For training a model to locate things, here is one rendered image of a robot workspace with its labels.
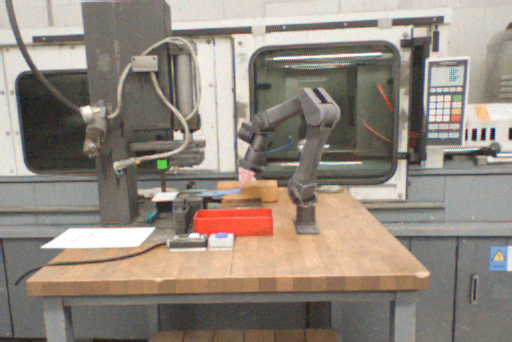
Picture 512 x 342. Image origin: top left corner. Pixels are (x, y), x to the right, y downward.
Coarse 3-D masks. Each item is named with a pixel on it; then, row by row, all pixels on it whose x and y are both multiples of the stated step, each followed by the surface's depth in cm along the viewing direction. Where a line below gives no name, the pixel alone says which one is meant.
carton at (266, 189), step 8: (224, 184) 206; (232, 184) 206; (248, 184) 206; (256, 184) 206; (264, 184) 206; (272, 184) 206; (240, 192) 195; (248, 192) 195; (256, 192) 195; (264, 192) 195; (272, 192) 194; (264, 200) 195; (272, 200) 195
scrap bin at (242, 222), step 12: (204, 216) 159; (216, 216) 159; (228, 216) 159; (240, 216) 159; (252, 216) 159; (264, 216) 158; (204, 228) 148; (216, 228) 148; (228, 228) 148; (240, 228) 148; (252, 228) 147; (264, 228) 147
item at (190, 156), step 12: (192, 132) 167; (132, 144) 166; (144, 144) 166; (156, 144) 166; (168, 144) 166; (180, 144) 166; (192, 144) 165; (204, 144) 168; (180, 156) 160; (192, 156) 160; (204, 156) 176
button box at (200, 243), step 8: (168, 240) 138; (176, 240) 136; (184, 240) 136; (192, 240) 135; (200, 240) 135; (152, 248) 137; (176, 248) 136; (184, 248) 136; (192, 248) 135; (200, 248) 135; (120, 256) 130; (128, 256) 131; (48, 264) 127; (56, 264) 127; (64, 264) 127; (32, 272) 127; (16, 280) 128
